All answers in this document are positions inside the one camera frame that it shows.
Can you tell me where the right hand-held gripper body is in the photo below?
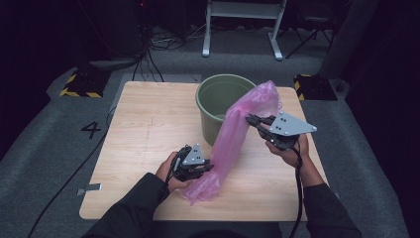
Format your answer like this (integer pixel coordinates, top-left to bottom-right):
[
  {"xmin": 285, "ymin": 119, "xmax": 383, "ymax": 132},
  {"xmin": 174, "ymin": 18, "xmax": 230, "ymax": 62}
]
[{"xmin": 264, "ymin": 111, "xmax": 318, "ymax": 152}]

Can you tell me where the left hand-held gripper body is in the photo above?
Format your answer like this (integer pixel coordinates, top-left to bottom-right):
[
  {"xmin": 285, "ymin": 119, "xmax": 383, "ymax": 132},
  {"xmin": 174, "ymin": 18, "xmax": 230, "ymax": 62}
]
[{"xmin": 169, "ymin": 143, "xmax": 211, "ymax": 182}]

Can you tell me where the pink plastic trash bag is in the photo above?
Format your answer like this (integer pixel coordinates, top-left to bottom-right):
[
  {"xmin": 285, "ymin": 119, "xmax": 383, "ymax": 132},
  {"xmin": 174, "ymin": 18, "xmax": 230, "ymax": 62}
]
[{"xmin": 179, "ymin": 79, "xmax": 283, "ymax": 206}]

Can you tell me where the green ribbed trash bin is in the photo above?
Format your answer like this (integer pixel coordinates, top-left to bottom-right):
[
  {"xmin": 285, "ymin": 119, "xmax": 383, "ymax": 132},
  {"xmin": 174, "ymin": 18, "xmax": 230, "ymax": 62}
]
[{"xmin": 195, "ymin": 73, "xmax": 258, "ymax": 147}]

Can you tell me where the person's right hand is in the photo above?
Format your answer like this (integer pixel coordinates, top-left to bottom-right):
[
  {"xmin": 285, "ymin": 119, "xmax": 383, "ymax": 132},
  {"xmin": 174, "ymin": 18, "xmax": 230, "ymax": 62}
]
[{"xmin": 265, "ymin": 133, "xmax": 311, "ymax": 169}]

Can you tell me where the person's left hand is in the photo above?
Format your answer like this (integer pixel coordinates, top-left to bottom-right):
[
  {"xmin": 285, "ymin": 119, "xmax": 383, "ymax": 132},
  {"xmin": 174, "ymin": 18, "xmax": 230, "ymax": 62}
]
[{"xmin": 156, "ymin": 152, "xmax": 194, "ymax": 193}]

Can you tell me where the black yellow striped stand base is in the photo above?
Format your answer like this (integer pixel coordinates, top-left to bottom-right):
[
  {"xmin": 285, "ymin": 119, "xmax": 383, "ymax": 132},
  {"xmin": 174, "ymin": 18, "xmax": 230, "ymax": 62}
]
[
  {"xmin": 59, "ymin": 63, "xmax": 112, "ymax": 99},
  {"xmin": 293, "ymin": 73, "xmax": 339, "ymax": 102}
]

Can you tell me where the black tripod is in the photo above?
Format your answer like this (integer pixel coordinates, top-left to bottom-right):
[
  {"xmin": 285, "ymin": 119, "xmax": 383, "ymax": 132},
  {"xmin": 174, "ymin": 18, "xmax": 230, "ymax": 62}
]
[{"xmin": 285, "ymin": 13, "xmax": 335, "ymax": 60}]

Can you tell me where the grey curtain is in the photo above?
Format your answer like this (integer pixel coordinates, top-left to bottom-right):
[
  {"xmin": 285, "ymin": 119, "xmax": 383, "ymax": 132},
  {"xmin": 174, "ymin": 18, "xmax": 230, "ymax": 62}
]
[{"xmin": 318, "ymin": 0, "xmax": 380, "ymax": 80}]

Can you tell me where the right hand-held gripper cable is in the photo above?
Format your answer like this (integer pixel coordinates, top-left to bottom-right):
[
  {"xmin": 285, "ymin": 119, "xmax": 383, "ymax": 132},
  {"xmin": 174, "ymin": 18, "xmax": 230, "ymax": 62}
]
[{"xmin": 288, "ymin": 141, "xmax": 305, "ymax": 238}]

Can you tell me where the white metal stand frame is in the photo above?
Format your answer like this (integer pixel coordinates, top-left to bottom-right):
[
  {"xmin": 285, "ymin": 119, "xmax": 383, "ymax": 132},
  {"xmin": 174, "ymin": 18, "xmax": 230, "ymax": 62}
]
[{"xmin": 201, "ymin": 0, "xmax": 287, "ymax": 61}]

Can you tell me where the bundle of black cables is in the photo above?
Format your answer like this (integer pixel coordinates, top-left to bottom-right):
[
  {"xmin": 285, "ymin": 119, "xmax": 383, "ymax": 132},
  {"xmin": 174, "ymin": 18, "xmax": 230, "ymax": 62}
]
[{"xmin": 132, "ymin": 19, "xmax": 207, "ymax": 83}]

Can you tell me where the long black floor cable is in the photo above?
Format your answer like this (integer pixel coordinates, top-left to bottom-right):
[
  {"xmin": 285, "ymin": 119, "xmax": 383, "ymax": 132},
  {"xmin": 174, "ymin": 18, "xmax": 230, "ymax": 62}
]
[{"xmin": 26, "ymin": 105, "xmax": 117, "ymax": 238}]

